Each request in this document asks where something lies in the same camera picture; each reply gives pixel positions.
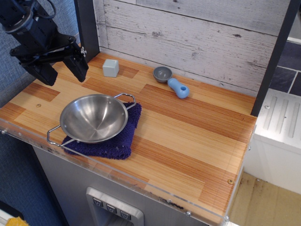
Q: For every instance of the white ridged cabinet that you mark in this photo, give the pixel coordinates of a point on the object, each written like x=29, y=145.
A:
x=274, y=153

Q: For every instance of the light grey cube block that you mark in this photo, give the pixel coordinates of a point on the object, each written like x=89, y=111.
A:
x=110, y=68

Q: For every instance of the dark right shelf post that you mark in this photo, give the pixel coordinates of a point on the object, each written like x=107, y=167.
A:
x=276, y=54

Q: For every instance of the steel pot with handles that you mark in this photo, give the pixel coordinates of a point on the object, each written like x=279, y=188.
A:
x=95, y=118

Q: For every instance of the dark shelf post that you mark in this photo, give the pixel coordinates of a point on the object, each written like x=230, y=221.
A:
x=87, y=27
x=276, y=54

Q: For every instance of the blue handled grey scoop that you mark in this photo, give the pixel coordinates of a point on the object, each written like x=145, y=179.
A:
x=164, y=75

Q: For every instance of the purple towel cloth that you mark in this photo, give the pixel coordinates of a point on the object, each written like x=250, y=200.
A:
x=118, y=147

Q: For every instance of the silver dispenser button panel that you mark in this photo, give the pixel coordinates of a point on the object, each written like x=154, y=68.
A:
x=109, y=211

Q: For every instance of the yellow object at corner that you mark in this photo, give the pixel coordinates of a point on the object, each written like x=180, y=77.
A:
x=16, y=222

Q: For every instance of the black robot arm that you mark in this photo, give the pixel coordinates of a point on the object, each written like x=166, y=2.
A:
x=11, y=10

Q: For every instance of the dark left shelf post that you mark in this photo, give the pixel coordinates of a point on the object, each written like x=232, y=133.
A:
x=87, y=27

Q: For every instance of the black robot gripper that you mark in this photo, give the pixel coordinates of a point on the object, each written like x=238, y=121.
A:
x=41, y=44

